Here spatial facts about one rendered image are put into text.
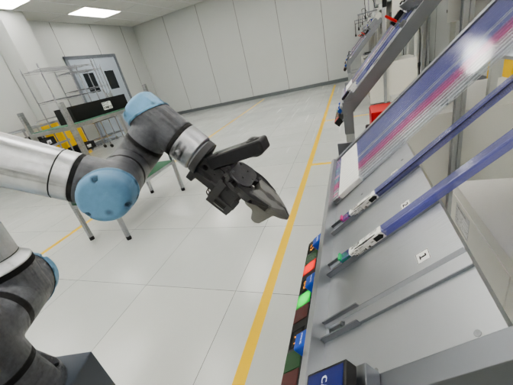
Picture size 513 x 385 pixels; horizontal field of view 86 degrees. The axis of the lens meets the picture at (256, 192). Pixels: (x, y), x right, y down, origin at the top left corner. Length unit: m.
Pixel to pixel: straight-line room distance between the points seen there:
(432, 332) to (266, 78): 9.13
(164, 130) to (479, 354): 0.49
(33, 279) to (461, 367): 0.74
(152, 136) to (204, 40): 9.44
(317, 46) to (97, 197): 8.71
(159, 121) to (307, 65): 8.57
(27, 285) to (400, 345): 0.69
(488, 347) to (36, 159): 0.51
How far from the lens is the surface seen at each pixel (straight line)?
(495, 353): 0.25
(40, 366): 0.76
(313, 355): 0.37
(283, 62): 9.14
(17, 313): 0.73
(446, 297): 0.31
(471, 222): 0.85
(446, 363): 0.26
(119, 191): 0.42
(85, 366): 0.80
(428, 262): 0.34
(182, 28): 10.28
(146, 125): 0.54
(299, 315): 0.50
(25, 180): 0.48
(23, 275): 0.76
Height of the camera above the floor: 1.04
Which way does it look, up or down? 25 degrees down
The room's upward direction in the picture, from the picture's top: 14 degrees counter-clockwise
